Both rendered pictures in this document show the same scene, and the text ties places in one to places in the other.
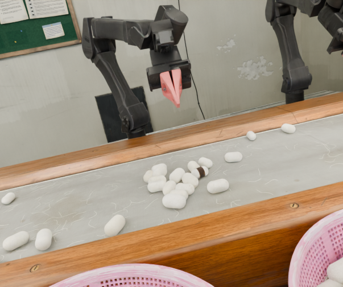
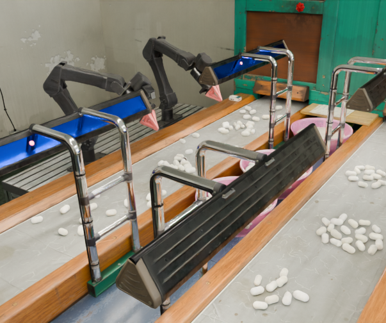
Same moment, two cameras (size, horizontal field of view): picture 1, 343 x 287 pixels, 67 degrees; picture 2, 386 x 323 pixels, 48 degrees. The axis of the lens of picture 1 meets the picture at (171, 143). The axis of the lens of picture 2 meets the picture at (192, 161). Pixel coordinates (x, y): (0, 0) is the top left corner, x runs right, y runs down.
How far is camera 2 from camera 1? 136 cm
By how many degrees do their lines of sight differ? 46
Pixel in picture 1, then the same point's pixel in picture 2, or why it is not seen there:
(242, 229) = (225, 167)
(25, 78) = not seen: outside the picture
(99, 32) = (69, 77)
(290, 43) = (164, 77)
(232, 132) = (171, 140)
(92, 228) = (169, 186)
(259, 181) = (209, 158)
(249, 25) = (53, 16)
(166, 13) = (144, 79)
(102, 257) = not seen: hidden behind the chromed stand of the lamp
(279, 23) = (155, 62)
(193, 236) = (215, 172)
